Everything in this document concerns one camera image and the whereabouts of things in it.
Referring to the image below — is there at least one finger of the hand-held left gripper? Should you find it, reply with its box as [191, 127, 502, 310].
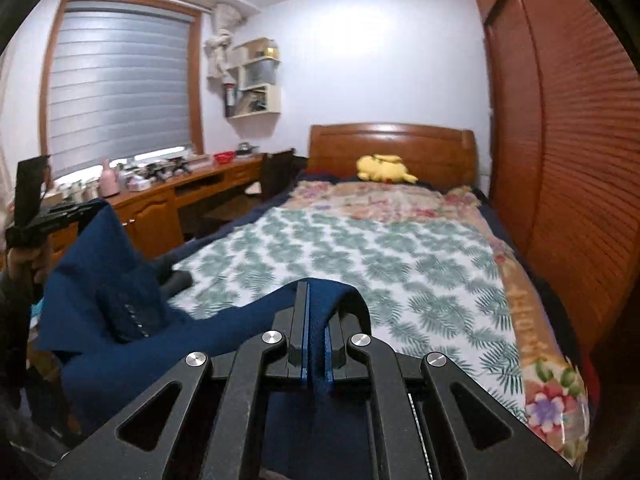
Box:
[30, 212, 88, 235]
[37, 199, 108, 221]

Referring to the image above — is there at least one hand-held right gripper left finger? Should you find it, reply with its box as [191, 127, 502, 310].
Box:
[50, 280, 313, 480]

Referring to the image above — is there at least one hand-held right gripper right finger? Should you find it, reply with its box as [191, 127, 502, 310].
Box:
[322, 299, 581, 480]

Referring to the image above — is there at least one navy blue suit jacket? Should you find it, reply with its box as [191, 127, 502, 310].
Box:
[37, 199, 373, 480]

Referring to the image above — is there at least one person's left hand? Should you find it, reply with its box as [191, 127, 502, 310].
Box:
[6, 245, 48, 286]

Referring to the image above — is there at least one cluster of cosmetic bottles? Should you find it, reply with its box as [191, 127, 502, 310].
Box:
[50, 180, 101, 206]

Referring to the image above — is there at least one pink thermos jug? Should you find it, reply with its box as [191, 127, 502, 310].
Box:
[100, 157, 121, 197]

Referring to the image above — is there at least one wooden desk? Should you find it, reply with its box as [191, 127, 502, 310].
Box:
[30, 152, 266, 261]

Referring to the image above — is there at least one dark navy mattress sheet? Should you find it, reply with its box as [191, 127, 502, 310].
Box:
[150, 170, 313, 271]

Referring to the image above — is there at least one grey window blind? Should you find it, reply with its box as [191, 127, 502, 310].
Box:
[47, 0, 196, 178]

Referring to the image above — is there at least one floral blanket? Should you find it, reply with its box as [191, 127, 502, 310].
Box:
[287, 180, 591, 461]

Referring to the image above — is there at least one dark wooden chair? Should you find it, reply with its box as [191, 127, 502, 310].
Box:
[202, 148, 296, 226]

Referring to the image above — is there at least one yellow plush toy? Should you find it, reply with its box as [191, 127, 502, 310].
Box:
[356, 154, 419, 184]

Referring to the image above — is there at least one wooden bed headboard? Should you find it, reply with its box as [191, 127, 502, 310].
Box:
[306, 122, 477, 191]

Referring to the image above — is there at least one tied beige curtain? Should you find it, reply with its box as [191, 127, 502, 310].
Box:
[205, 4, 246, 78]

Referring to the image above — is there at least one grey storage box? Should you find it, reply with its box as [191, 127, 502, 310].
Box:
[241, 57, 277, 90]

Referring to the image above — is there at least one wooden louvred wardrobe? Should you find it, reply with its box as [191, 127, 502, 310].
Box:
[472, 0, 640, 356]

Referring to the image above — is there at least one white wall shelf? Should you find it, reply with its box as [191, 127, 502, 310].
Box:
[222, 37, 283, 120]

